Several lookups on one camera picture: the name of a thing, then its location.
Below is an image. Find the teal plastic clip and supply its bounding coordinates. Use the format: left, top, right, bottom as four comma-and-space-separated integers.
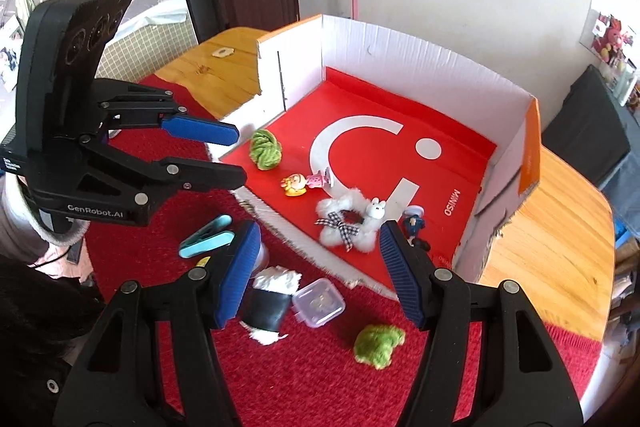
178, 215, 234, 259

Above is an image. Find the white fluffy star plush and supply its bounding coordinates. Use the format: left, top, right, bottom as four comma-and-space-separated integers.
314, 188, 386, 254

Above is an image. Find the green scrunchie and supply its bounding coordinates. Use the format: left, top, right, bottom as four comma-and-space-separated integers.
352, 325, 406, 369
250, 129, 282, 170

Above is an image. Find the blue black figurine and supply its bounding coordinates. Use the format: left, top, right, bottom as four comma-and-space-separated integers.
401, 205, 431, 253

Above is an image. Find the side table blue cloth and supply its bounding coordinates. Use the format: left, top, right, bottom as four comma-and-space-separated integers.
541, 65, 640, 237

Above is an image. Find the black white cloth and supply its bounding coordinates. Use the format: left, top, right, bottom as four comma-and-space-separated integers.
240, 265, 302, 346

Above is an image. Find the white round container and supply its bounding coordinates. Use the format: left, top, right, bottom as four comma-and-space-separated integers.
252, 243, 269, 277

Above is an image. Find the wall mirror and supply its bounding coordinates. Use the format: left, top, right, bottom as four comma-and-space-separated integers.
579, 0, 640, 108

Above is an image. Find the pink yellow doll figure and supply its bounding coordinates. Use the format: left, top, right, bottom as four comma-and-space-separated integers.
280, 168, 333, 197

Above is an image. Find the orange cardboard box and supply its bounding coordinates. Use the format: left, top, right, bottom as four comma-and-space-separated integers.
213, 15, 540, 282

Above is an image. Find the yellow round cap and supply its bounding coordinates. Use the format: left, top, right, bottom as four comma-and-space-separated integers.
196, 256, 210, 267

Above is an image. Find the clear small plastic box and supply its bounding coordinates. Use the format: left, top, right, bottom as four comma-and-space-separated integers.
292, 279, 346, 329

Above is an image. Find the pink plush toy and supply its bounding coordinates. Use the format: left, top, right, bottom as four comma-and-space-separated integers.
593, 17, 623, 64

